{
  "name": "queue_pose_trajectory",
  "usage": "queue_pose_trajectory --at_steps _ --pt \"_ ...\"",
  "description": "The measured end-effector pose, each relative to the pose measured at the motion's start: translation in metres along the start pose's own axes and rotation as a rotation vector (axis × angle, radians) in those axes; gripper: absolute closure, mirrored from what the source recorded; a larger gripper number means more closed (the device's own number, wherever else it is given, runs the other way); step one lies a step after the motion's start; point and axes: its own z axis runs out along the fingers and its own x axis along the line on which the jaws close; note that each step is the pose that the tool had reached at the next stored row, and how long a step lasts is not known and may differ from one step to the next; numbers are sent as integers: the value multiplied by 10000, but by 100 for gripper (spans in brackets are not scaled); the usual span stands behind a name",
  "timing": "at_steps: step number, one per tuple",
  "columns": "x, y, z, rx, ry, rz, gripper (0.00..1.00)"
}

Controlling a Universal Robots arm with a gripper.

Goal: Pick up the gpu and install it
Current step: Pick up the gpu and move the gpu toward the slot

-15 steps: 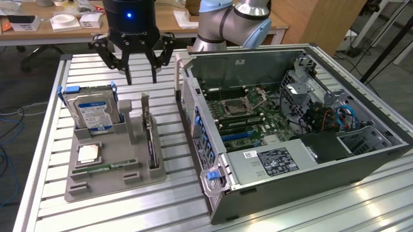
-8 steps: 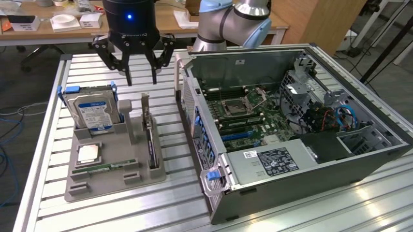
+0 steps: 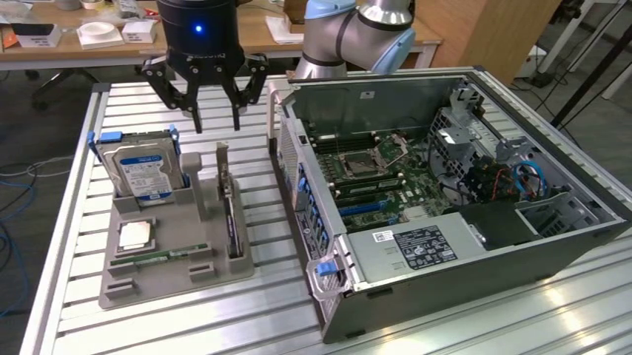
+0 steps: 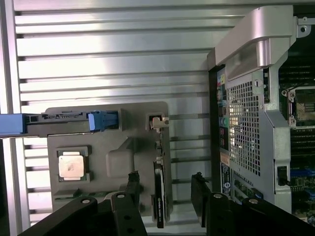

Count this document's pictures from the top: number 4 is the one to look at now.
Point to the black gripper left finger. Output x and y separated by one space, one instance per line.
125 216

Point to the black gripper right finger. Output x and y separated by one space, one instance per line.
219 216

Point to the green RAM stick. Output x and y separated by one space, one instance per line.
98 193

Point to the grey parts rack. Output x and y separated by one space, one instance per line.
118 147

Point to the silver CPU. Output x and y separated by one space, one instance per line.
71 164

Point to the green motherboard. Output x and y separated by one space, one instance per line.
302 186

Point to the blue expansion slot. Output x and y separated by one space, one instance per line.
302 172

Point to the open black PC case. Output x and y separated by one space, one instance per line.
243 123

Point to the hard disk in blue caddy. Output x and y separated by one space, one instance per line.
61 125

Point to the CPU socket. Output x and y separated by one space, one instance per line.
302 108

